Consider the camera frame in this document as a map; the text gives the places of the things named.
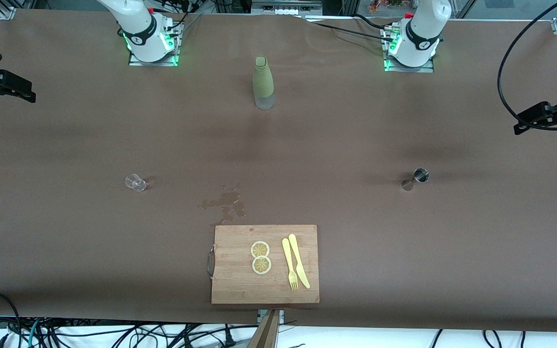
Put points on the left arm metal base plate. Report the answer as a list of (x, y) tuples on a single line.
[(426, 69)]

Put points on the wooden cutting board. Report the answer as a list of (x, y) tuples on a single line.
[(235, 280)]

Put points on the yellow plastic knife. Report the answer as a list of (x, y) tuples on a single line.
[(297, 258)]

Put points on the brown table mat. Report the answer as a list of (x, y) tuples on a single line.
[(114, 121)]

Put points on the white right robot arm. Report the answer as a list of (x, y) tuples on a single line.
[(133, 19)]

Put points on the grey metal power strip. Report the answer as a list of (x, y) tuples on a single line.
[(285, 7)]

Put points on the wooden camera post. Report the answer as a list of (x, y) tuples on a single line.
[(265, 336)]

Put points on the small metal bracket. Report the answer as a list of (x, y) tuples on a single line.
[(260, 316)]

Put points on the yellow plastic fork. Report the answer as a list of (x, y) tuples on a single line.
[(287, 256)]

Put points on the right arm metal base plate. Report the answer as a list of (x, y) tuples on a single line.
[(172, 58)]

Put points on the clear glass measuring cup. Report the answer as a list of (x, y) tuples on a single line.
[(136, 182)]

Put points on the green sleeved glass bottle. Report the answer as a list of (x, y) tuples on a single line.
[(263, 82)]

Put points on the steel double jigger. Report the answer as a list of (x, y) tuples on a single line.
[(421, 175)]

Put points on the lemon slice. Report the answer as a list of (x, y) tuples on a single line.
[(261, 265), (260, 249)]

